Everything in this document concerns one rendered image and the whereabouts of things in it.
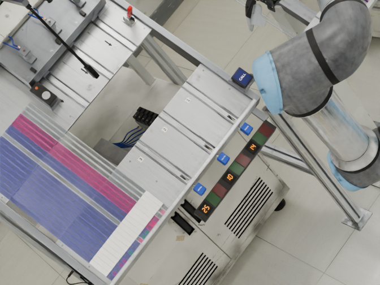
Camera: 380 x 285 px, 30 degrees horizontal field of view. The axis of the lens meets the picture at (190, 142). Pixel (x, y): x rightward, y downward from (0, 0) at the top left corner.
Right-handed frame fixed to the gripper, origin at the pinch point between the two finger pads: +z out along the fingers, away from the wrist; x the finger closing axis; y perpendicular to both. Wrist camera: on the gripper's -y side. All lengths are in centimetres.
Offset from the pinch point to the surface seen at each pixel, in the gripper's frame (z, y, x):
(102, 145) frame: 46, -41, -51
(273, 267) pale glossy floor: 89, 21, -45
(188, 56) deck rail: 10.3, -16.2, -19.2
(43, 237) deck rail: 8, -14, -86
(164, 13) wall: 162, -137, 50
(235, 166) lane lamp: 18.8, 13.7, -37.8
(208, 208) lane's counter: 19, 15, -52
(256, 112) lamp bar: 19.8, 8.1, -20.4
